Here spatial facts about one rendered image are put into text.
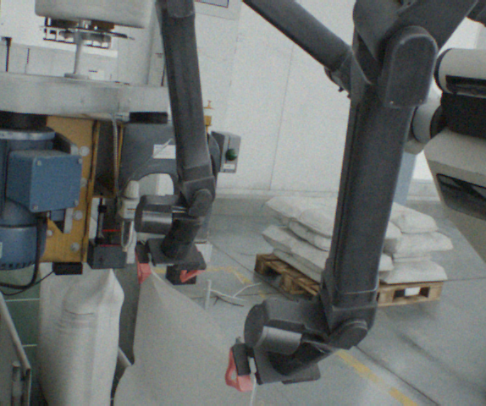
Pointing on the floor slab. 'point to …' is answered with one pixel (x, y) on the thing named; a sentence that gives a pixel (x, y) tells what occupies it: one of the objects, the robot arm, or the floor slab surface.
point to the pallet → (291, 282)
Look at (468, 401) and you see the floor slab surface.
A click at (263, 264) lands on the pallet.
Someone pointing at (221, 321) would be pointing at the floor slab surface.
